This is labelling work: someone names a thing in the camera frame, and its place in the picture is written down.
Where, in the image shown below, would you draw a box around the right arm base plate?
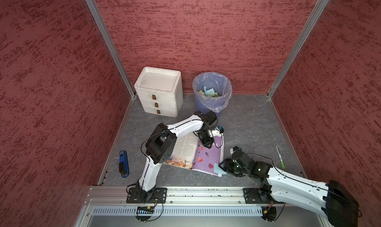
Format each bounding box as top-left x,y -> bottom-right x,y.
243,188 -> 283,204

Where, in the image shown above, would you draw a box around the blue black utility knife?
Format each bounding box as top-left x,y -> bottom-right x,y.
119,151 -> 130,178

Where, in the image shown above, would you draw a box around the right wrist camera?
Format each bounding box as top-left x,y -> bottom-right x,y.
230,146 -> 242,154

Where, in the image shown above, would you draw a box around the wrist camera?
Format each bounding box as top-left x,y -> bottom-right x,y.
230,146 -> 242,154
212,126 -> 224,138

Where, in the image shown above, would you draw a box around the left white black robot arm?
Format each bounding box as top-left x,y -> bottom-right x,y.
136,111 -> 218,203

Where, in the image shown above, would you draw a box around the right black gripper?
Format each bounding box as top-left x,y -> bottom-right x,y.
218,158 -> 250,177

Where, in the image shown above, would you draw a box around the left aluminium corner post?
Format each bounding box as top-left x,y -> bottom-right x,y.
85,0 -> 136,99

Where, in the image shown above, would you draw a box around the right aluminium corner post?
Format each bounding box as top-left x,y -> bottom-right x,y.
267,0 -> 330,100

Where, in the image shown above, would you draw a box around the discarded notes in bin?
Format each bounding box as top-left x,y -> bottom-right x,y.
198,87 -> 219,98

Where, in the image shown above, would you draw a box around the blue trash bin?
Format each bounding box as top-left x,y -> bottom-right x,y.
193,71 -> 232,117

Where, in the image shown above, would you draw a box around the science magazine book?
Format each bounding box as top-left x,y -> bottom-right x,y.
165,133 -> 224,176

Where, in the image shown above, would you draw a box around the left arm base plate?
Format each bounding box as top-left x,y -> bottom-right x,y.
126,187 -> 168,204

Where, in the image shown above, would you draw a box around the clear plastic bin liner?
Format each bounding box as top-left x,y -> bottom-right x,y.
192,71 -> 233,113

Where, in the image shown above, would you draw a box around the aluminium front rail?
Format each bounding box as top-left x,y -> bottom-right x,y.
84,186 -> 327,208

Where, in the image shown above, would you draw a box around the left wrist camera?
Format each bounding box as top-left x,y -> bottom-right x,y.
212,126 -> 224,138

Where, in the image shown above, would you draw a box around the aluminium corner post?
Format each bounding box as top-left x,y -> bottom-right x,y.
267,0 -> 330,100
85,0 -> 136,99

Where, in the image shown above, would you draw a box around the green white pen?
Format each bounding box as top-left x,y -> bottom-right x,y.
276,146 -> 285,169

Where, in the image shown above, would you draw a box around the white three-drawer storage box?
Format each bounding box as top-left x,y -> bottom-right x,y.
134,67 -> 183,117

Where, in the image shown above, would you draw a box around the blue sticky note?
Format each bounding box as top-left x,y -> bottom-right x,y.
213,163 -> 227,177

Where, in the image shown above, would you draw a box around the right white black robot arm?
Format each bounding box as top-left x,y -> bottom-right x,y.
219,147 -> 362,227

